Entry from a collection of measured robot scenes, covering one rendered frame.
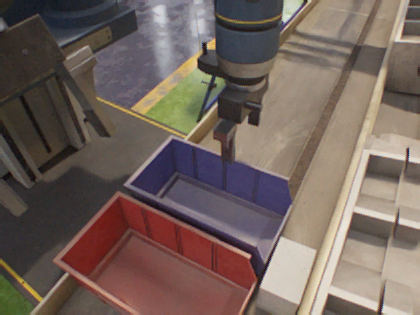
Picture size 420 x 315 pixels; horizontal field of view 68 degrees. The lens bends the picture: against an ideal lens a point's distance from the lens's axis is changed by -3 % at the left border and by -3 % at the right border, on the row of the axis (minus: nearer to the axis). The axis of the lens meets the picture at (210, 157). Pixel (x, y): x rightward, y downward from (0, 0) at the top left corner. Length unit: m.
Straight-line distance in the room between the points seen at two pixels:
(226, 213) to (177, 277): 0.21
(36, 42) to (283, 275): 0.55
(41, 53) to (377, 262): 0.60
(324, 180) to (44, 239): 1.07
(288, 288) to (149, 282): 0.30
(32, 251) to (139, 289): 0.74
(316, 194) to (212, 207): 0.28
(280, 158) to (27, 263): 1.00
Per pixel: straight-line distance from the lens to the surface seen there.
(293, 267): 0.67
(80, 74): 0.39
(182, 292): 0.74
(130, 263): 0.79
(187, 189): 0.89
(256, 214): 0.84
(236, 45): 0.52
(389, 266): 0.65
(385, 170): 0.79
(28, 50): 0.37
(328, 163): 1.00
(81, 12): 1.16
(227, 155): 0.64
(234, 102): 0.56
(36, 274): 1.37
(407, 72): 1.35
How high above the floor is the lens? 1.44
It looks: 45 degrees down
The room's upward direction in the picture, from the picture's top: 2 degrees counter-clockwise
